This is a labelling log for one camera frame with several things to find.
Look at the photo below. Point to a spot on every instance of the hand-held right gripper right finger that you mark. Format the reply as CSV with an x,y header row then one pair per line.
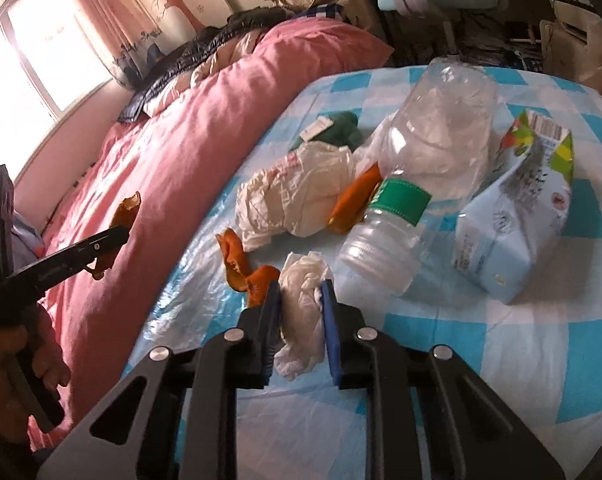
x,y
331,335

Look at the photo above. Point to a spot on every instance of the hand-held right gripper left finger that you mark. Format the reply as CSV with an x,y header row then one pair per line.
x,y
266,340

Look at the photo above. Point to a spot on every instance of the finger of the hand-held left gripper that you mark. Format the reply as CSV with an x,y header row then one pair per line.
x,y
106,240

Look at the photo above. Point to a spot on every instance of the orange peel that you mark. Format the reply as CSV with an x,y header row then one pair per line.
x,y
233,260
351,205
261,280
126,210

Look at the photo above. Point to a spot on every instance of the white tissue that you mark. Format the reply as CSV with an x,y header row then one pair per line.
x,y
301,305

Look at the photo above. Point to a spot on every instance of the light blue drink carton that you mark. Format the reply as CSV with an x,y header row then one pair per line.
x,y
506,230

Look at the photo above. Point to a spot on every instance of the clear plastic bottle green label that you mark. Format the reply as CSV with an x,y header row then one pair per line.
x,y
431,125

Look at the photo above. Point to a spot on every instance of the person's left hand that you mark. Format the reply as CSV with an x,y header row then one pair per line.
x,y
48,350

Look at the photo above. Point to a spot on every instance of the pink duvet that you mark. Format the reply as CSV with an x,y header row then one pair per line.
x,y
181,135

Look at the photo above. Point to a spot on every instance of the large crumpled paper wad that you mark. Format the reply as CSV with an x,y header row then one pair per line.
x,y
291,195

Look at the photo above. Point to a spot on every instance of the blue checkered tablecloth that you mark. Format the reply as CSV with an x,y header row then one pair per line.
x,y
481,360

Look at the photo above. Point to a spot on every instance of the window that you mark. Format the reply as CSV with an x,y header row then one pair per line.
x,y
41,50

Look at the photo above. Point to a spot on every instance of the black puffer jacket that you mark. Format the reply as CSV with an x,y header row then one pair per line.
x,y
191,60

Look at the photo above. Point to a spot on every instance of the beige blanket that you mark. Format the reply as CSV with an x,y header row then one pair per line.
x,y
216,65

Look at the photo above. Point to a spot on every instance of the green cloth with white tag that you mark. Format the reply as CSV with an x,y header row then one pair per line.
x,y
343,127

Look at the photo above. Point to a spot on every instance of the pink curtain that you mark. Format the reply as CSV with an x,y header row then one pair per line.
x,y
106,0

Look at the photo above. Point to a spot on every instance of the blue plaid cloth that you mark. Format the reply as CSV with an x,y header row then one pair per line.
x,y
331,10

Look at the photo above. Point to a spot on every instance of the pile of magazines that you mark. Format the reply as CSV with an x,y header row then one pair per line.
x,y
496,52

